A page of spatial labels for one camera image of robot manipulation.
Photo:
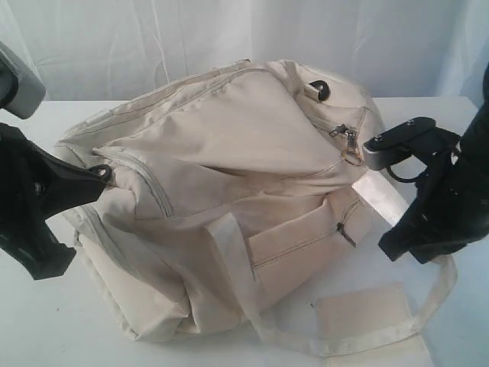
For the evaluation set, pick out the white curtain backdrop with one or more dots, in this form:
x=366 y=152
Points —
x=115 y=50

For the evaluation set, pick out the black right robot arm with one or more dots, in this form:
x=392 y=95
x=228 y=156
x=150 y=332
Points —
x=434 y=152

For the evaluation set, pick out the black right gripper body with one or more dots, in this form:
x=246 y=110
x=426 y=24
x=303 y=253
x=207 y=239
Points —
x=455 y=212

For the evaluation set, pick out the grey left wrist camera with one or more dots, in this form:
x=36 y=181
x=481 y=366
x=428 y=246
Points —
x=21 y=90

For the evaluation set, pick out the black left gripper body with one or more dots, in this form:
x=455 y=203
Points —
x=16 y=218

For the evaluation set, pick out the cream fabric duffel bag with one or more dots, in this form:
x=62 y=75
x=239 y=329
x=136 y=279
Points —
x=229 y=190

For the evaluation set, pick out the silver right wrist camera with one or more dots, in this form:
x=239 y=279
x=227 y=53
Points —
x=396 y=144

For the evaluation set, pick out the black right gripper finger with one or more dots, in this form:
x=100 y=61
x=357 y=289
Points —
x=405 y=236

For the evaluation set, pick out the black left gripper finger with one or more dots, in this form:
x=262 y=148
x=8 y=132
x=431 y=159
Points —
x=32 y=244
x=54 y=186

